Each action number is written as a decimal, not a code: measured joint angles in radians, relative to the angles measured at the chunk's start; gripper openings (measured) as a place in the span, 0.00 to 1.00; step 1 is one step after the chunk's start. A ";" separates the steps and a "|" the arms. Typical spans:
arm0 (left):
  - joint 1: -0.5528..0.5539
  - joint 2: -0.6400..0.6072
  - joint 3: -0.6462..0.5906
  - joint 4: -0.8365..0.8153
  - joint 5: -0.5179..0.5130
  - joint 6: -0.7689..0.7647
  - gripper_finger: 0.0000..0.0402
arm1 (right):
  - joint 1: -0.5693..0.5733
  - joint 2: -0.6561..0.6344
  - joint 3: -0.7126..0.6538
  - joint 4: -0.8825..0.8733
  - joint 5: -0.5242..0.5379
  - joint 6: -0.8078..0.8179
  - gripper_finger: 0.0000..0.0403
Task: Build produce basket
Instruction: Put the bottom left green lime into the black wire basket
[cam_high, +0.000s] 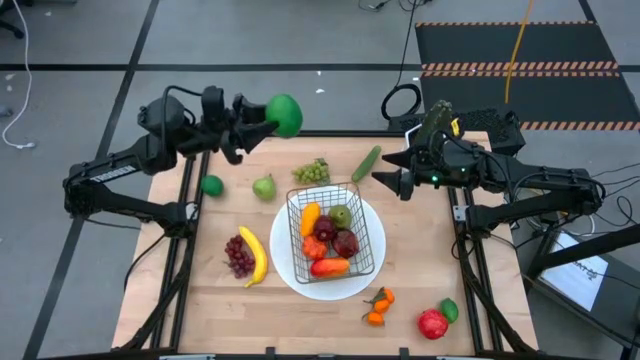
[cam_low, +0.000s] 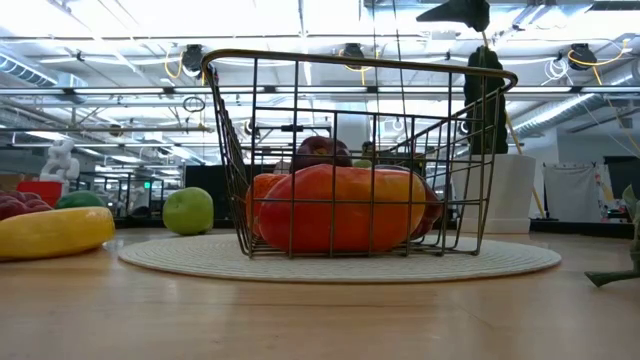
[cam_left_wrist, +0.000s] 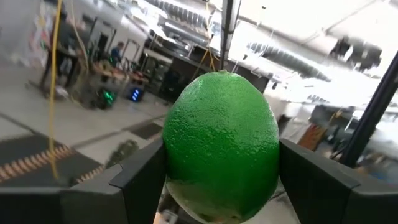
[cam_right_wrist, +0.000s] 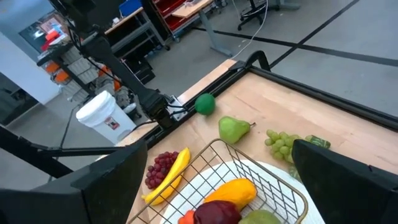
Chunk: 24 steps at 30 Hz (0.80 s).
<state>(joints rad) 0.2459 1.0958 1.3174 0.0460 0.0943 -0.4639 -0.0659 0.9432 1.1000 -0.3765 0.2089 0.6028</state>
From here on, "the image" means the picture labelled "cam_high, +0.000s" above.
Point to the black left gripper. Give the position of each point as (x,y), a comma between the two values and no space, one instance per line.
(217,120)

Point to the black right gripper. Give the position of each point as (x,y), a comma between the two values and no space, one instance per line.
(445,162)

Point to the dark green round fruit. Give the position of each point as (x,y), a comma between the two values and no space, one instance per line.
(285,115)

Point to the large green pear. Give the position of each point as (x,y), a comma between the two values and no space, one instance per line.
(264,189)

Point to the small green pear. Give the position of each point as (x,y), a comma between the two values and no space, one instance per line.
(340,216)

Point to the dark red apple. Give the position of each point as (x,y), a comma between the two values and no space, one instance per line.
(345,244)
(324,228)

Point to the yellow orange mango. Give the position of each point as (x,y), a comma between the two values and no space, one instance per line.
(310,218)

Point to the orange bell pepper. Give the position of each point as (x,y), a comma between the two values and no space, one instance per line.
(314,247)

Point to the red orange mango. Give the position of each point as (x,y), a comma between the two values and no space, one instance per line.
(330,268)

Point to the tangerine sprig with leaves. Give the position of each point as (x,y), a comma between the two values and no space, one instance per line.
(381,306)

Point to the green lime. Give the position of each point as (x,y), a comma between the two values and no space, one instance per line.
(449,310)
(212,185)

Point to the bright red apple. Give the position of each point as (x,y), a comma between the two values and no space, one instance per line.
(432,324)

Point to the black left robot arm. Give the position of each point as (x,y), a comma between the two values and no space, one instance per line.
(125,170)

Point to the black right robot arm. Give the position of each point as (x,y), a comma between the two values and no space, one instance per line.
(545,200)

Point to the green cucumber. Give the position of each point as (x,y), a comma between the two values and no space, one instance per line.
(366,163)

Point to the green grape bunch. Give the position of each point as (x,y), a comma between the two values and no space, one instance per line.
(312,173)

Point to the yellow banana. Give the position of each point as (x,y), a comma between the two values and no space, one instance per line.
(257,255)

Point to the purple grape bunch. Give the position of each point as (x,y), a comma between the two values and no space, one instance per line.
(239,260)

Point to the black hazard striped floor mat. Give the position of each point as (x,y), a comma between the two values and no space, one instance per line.
(460,45)

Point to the white round woven placemat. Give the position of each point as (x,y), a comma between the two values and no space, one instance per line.
(325,292)

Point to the white paper sheet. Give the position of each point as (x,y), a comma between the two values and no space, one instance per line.
(575,280)

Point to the grey side cart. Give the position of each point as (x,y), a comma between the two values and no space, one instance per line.
(615,300)

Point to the black office chair base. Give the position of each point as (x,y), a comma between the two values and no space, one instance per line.
(12,29)

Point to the black metal table frame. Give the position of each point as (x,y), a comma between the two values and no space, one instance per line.
(350,133)

